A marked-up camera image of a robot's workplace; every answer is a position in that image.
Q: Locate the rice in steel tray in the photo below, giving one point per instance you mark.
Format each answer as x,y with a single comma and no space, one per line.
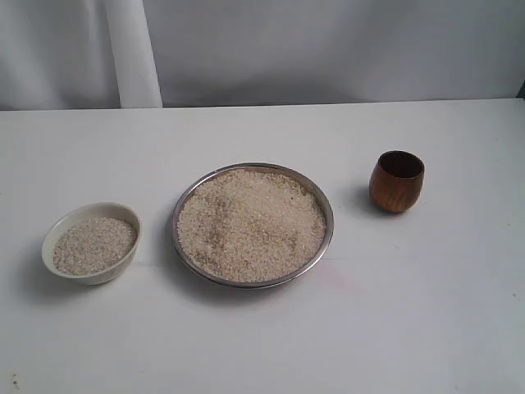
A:
250,226

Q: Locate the round steel tray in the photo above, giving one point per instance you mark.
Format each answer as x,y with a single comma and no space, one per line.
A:
310,186

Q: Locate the white ceramic bowl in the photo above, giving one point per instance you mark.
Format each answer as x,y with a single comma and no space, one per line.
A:
101,209

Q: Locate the white backdrop curtain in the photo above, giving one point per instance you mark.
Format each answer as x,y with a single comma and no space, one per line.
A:
154,54

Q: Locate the brown wooden cup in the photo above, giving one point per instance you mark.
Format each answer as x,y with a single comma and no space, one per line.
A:
396,181

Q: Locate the uncooked white rice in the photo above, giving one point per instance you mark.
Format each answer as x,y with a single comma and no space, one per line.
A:
93,245

